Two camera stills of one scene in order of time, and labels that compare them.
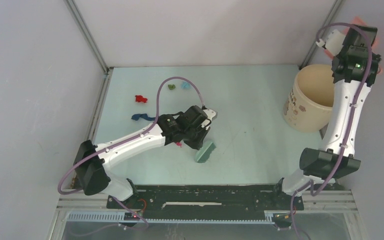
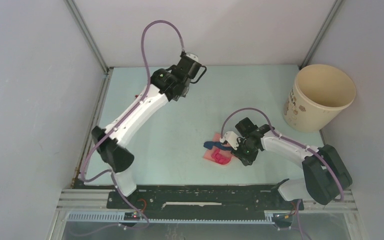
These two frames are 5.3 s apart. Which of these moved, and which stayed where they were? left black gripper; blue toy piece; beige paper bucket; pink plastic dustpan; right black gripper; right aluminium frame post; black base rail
Moved: pink plastic dustpan; left black gripper; blue toy piece; right black gripper
Stayed: beige paper bucket; black base rail; right aluminium frame post
